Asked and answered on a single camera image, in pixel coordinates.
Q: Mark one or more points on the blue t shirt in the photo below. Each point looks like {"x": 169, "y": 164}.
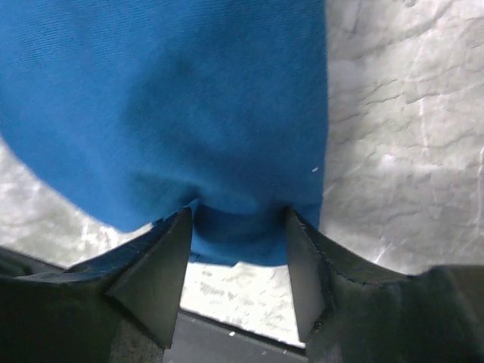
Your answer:
{"x": 133, "y": 110}

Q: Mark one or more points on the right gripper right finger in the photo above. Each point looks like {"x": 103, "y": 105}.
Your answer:
{"x": 313, "y": 261}

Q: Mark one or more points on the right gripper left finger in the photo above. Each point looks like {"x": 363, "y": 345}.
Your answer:
{"x": 146, "y": 276}

